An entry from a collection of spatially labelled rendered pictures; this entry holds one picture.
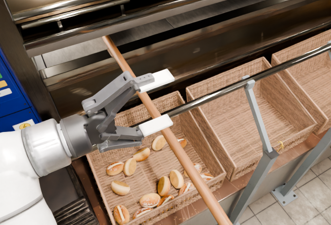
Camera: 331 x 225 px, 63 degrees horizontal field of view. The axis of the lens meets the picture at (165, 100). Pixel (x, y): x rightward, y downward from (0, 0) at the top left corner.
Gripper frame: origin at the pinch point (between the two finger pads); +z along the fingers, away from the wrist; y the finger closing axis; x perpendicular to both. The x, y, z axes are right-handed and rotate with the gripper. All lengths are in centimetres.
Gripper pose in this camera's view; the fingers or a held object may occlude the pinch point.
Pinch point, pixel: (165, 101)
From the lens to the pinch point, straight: 55.1
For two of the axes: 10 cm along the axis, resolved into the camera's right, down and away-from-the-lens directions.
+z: 8.9, -3.5, 3.0
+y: 0.0, 6.6, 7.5
